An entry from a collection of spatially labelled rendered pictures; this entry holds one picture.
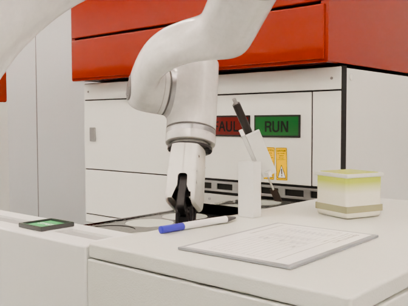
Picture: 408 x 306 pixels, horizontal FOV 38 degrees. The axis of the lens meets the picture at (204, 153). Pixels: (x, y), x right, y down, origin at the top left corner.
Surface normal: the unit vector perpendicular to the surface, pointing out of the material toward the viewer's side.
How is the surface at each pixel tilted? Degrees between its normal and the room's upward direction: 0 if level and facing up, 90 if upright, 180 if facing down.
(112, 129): 90
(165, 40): 59
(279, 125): 90
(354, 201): 90
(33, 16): 117
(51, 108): 90
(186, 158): 63
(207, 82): 76
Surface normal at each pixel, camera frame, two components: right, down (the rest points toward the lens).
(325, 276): 0.00, -1.00
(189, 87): 0.23, -0.28
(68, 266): -0.65, 0.04
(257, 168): 0.76, 0.04
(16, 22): 0.89, 0.37
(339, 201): -0.88, 0.03
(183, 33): -0.41, -0.52
